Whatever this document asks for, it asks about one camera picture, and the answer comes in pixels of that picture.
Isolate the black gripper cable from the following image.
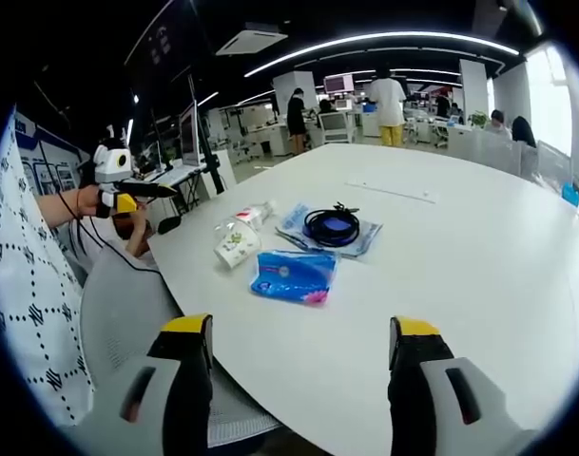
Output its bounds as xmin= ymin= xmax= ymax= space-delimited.
xmin=59 ymin=188 xmax=163 ymax=276

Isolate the blue tissue packet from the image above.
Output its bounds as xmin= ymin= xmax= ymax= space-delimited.
xmin=248 ymin=249 xmax=341 ymax=308

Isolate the clear plastic bottle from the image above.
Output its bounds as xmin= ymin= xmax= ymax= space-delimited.
xmin=215 ymin=199 xmax=278 ymax=238

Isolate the person's white patterned shirt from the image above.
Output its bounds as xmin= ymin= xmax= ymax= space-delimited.
xmin=0 ymin=107 xmax=96 ymax=428

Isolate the computer monitor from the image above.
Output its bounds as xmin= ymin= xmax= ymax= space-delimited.
xmin=177 ymin=101 xmax=203 ymax=167

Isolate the black stand pole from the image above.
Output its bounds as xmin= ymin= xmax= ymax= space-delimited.
xmin=187 ymin=70 xmax=226 ymax=196

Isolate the white office chair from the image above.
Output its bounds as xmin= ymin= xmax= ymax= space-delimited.
xmin=319 ymin=111 xmax=357 ymax=144

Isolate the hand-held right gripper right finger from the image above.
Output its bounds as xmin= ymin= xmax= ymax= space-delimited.
xmin=387 ymin=315 xmax=526 ymax=456

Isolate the white table cable cover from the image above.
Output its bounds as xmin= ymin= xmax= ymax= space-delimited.
xmin=344 ymin=178 xmax=437 ymax=205

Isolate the ceiling air conditioner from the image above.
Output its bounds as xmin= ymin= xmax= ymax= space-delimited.
xmin=215 ymin=22 xmax=289 ymax=58

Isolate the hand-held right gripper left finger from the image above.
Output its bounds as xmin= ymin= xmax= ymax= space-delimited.
xmin=87 ymin=313 xmax=214 ymax=456

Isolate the ceiling light strip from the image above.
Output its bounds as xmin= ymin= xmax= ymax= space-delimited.
xmin=243 ymin=31 xmax=521 ymax=78

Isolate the person's left hand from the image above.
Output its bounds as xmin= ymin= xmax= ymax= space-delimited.
xmin=76 ymin=186 xmax=103 ymax=219

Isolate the white table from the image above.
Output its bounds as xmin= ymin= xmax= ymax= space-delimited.
xmin=145 ymin=142 xmax=579 ymax=456

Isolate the grey mesh chair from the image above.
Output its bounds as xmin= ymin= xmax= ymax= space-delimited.
xmin=78 ymin=240 xmax=283 ymax=448

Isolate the wall poster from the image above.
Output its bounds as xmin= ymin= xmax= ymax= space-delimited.
xmin=13 ymin=109 xmax=91 ymax=197

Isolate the floral paper cup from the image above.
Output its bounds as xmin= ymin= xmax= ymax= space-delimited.
xmin=213 ymin=221 xmax=262 ymax=270

